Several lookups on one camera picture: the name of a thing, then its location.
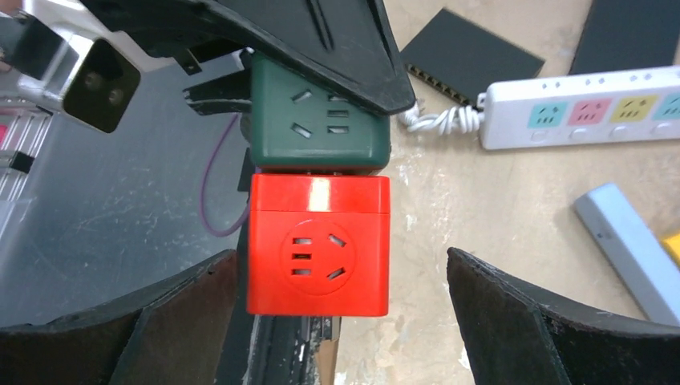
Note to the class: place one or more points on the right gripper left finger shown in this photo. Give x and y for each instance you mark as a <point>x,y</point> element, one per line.
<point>170,332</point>

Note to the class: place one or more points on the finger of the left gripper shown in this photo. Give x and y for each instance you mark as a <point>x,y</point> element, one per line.
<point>227,94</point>
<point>345,46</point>

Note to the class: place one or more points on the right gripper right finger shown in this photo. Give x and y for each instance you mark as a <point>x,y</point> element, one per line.
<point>515,332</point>

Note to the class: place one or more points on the dark green cube socket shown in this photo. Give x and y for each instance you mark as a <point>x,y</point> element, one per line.
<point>297,125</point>

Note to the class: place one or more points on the red cube socket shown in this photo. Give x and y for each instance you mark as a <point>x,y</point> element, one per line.
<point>319,245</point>

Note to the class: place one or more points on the white power strip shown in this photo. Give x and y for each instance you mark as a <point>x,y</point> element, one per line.
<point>597,108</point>

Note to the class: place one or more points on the yellow cube socket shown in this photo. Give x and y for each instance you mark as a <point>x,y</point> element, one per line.
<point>671,244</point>

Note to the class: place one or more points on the black box near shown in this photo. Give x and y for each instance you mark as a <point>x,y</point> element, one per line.
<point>461,59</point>

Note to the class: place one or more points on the black box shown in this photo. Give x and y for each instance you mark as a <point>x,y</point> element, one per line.
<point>623,35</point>
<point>461,59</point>

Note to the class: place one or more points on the light blue power strip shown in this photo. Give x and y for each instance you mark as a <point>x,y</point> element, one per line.
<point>647,271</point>

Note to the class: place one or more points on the black box far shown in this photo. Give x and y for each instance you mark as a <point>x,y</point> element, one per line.
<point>623,35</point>

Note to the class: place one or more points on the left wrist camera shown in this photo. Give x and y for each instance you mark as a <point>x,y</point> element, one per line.
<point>70,63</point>

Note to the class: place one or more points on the aluminium rail frame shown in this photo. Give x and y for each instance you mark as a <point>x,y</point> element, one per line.
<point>23,132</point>

